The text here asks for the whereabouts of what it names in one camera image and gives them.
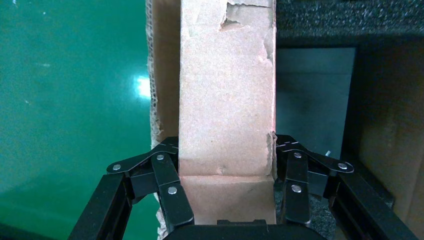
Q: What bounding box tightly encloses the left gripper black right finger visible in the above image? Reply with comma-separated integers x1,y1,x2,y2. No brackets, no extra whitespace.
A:
275,134,418,240

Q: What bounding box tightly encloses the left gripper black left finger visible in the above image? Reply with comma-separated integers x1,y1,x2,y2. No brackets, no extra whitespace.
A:
67,136,195,240

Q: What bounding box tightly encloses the big open cardboard box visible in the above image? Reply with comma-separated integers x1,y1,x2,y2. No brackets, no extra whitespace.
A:
145,0,424,240

